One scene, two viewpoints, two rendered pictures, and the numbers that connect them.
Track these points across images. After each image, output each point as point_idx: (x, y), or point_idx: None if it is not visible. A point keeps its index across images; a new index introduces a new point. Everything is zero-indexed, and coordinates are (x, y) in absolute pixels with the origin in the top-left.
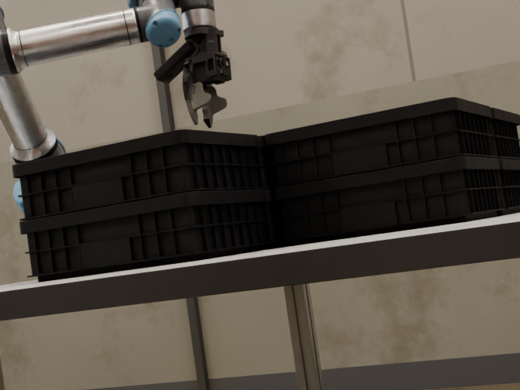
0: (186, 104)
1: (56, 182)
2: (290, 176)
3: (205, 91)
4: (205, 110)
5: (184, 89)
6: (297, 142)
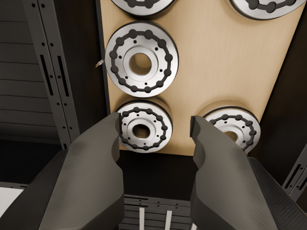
0: (76, 138)
1: None
2: None
3: (202, 227)
4: (194, 148)
5: (27, 195)
6: None
